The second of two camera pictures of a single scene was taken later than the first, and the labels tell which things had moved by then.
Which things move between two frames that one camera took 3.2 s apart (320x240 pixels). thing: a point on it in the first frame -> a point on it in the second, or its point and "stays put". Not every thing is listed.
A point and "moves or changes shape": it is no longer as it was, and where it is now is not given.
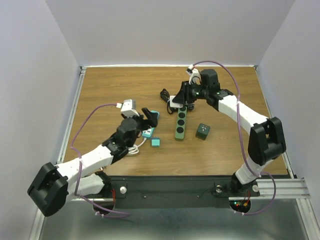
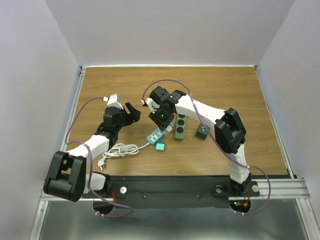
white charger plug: [173, 104] moves or changes shape
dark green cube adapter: [202, 131] stays put
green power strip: [181, 123] stays put
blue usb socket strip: [148, 132] -> [155, 135]
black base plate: [173, 192] stays put
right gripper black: [184, 91] -> [162, 124]
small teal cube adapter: [155, 142] -> [160, 146]
